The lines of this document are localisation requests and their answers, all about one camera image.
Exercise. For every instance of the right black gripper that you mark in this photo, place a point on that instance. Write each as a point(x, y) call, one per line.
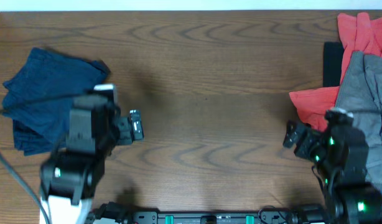
point(310, 137)

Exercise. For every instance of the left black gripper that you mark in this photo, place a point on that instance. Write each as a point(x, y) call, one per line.
point(125, 135)

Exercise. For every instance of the navy blue denim shorts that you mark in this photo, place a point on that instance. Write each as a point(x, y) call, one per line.
point(54, 78)

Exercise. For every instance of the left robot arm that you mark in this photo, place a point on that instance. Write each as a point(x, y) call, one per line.
point(69, 177)

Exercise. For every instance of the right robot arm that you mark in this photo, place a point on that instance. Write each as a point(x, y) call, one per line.
point(339, 155)

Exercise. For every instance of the grey garment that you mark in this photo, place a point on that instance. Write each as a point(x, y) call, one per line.
point(361, 94)

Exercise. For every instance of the black cloth strip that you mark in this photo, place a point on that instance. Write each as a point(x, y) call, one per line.
point(332, 63)

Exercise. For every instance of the folded navy blue garment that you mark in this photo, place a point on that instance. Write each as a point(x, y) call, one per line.
point(31, 143)

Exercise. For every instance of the red garment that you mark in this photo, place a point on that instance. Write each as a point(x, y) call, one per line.
point(358, 33)

